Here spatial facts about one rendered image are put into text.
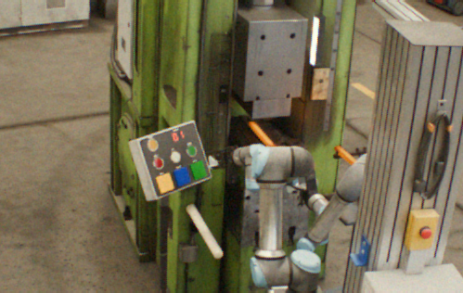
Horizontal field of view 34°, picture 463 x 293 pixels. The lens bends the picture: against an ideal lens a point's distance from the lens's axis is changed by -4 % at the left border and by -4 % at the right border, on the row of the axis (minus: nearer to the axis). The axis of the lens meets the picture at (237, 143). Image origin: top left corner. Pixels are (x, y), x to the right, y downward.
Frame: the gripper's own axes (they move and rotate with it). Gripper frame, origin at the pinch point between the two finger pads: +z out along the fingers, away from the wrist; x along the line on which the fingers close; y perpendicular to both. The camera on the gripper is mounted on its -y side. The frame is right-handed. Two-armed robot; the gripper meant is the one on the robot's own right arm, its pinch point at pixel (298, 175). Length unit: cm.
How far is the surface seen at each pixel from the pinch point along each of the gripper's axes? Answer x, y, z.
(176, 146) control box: -54, -13, 18
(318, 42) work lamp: 24, -51, 41
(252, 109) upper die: -12.5, -21.7, 30.7
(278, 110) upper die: 1.2, -20.0, 30.6
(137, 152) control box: -73, -14, 13
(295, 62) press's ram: 8, -45, 31
